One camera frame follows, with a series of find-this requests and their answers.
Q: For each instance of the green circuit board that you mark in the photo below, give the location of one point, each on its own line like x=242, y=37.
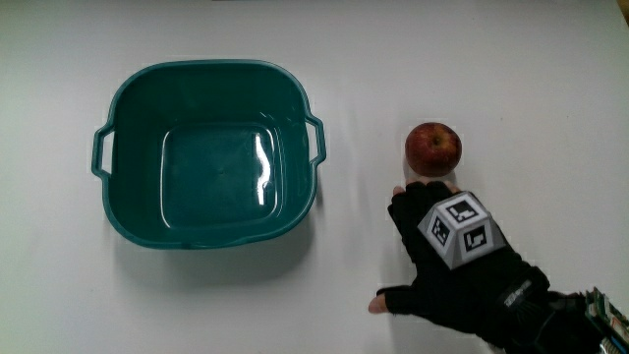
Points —
x=608, y=314

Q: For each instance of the green plastic basin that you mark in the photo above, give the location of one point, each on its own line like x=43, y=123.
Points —
x=216, y=172

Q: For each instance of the person's right forearm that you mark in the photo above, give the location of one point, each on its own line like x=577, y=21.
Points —
x=555, y=327

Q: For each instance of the white desk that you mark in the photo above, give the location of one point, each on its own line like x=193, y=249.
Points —
x=442, y=64

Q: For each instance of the person's right hand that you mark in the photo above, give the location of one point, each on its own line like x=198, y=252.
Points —
x=442, y=290

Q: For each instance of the red apple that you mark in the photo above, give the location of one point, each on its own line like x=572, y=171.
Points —
x=432, y=150

